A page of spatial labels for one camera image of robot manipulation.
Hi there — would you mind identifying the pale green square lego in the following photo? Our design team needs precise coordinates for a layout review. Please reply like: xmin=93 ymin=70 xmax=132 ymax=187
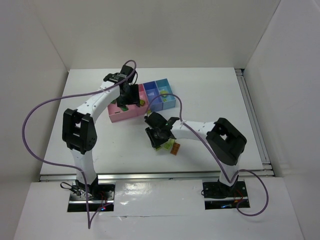
xmin=162 ymin=139 xmax=175 ymax=151

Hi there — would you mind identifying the orange lego plate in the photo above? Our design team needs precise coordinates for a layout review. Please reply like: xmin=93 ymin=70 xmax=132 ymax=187
xmin=170 ymin=143 xmax=181 ymax=156

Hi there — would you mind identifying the pale green small lego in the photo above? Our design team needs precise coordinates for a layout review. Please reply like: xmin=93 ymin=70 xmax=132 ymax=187
xmin=160 ymin=90 xmax=168 ymax=96

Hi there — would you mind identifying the yellow-green lego brick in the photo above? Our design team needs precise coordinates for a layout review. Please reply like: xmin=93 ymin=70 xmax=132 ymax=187
xmin=139 ymin=99 xmax=146 ymax=107

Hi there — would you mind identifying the dark green double lego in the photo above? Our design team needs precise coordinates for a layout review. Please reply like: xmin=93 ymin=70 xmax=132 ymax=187
xmin=119 ymin=105 xmax=129 ymax=112

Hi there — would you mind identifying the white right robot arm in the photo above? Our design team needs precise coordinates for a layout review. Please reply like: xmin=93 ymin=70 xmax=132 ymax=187
xmin=144 ymin=112 xmax=247 ymax=199

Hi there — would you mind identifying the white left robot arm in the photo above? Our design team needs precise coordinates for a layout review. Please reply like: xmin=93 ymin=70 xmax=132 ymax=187
xmin=62 ymin=65 xmax=140 ymax=196

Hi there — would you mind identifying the small pink bin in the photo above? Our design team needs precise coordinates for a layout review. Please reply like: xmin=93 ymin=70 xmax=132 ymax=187
xmin=136 ymin=84 xmax=149 ymax=116

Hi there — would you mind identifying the purple-blue bin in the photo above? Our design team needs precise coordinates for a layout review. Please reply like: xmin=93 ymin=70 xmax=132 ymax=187
xmin=143 ymin=81 xmax=163 ymax=112

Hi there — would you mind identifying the large pink bin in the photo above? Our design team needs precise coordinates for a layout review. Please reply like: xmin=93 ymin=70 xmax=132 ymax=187
xmin=107 ymin=102 xmax=138 ymax=123

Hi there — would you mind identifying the light blue bin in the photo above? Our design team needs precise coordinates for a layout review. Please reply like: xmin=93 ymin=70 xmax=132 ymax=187
xmin=155 ymin=78 xmax=176 ymax=110

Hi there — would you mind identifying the aluminium front rail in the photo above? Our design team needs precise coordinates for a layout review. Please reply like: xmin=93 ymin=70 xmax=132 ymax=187
xmin=38 ymin=170 xmax=276 ymax=182

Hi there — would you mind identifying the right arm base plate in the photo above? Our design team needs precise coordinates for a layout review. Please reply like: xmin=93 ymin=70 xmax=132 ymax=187
xmin=200 ymin=181 xmax=250 ymax=210

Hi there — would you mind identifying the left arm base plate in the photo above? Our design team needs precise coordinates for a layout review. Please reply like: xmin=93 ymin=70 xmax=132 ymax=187
xmin=60 ymin=182 xmax=116 ymax=213

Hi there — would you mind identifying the aluminium side rail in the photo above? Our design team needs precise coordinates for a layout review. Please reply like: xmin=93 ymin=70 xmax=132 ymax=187
xmin=234 ymin=68 xmax=275 ymax=177

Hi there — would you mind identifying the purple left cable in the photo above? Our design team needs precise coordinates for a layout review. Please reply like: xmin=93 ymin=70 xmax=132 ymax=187
xmin=21 ymin=59 xmax=138 ymax=230

